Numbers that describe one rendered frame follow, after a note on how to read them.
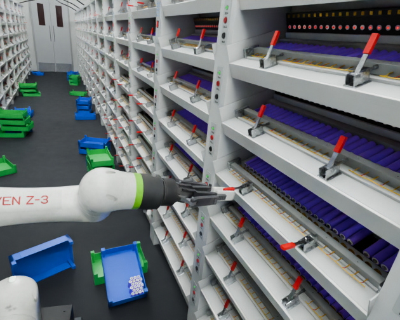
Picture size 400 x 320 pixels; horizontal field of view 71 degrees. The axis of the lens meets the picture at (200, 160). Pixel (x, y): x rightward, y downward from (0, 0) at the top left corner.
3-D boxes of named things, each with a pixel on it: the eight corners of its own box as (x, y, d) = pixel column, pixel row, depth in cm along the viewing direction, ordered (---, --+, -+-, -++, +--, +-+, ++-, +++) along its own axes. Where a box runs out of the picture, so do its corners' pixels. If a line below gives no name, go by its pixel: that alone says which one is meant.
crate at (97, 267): (94, 286, 158) (94, 275, 155) (91, 261, 174) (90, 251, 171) (147, 272, 170) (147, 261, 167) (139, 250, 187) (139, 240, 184)
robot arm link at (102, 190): (80, 207, 59) (82, 158, 63) (73, 218, 69) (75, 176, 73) (145, 207, 66) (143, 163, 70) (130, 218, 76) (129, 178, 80)
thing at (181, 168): (201, 212, 118) (194, 186, 111) (159, 157, 168) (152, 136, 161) (242, 192, 124) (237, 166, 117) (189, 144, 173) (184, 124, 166)
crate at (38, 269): (14, 285, 154) (18, 294, 149) (7, 256, 146) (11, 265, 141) (70, 260, 173) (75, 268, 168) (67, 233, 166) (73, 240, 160)
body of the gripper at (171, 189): (151, 195, 80) (181, 197, 84) (160, 212, 73) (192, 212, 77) (157, 172, 77) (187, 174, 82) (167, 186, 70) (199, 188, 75)
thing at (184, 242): (193, 279, 133) (186, 260, 126) (157, 209, 183) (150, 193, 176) (230, 258, 138) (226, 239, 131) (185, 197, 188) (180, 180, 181)
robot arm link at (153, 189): (146, 180, 67) (137, 164, 74) (137, 221, 70) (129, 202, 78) (169, 181, 70) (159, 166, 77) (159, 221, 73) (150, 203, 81)
